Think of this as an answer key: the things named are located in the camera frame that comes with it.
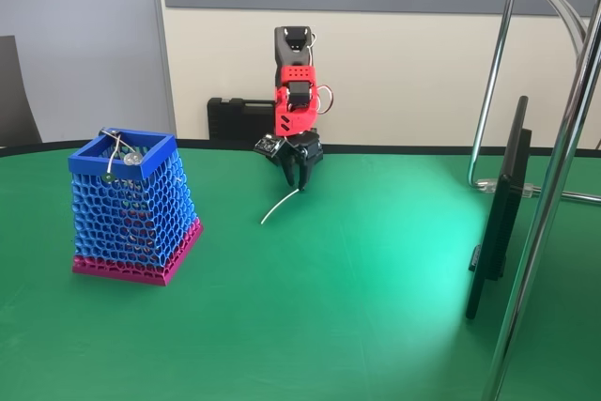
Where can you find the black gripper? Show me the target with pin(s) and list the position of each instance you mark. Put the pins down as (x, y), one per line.
(307, 149)

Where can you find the thin white cable piece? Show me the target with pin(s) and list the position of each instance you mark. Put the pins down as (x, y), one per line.
(277, 207)

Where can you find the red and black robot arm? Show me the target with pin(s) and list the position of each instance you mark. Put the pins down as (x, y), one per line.
(296, 74)

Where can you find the blue and pink lattice basket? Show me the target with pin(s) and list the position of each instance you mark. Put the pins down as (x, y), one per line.
(136, 232)

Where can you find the black plastic tool case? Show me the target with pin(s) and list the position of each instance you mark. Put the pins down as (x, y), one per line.
(235, 119)

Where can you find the green cloth with black rim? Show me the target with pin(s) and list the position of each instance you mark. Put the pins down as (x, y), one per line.
(282, 326)

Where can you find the clear plastic clip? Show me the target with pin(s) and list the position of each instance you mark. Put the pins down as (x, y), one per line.
(487, 184)
(528, 190)

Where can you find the black LED light panel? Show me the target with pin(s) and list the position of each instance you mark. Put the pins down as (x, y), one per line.
(497, 232)

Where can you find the chrome tube stand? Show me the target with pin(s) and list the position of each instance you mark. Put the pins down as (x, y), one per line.
(515, 312)

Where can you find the dark chair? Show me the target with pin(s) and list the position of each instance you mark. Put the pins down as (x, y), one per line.
(14, 100)

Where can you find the small gripper-mounted camera module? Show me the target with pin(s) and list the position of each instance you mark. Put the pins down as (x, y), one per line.
(268, 144)

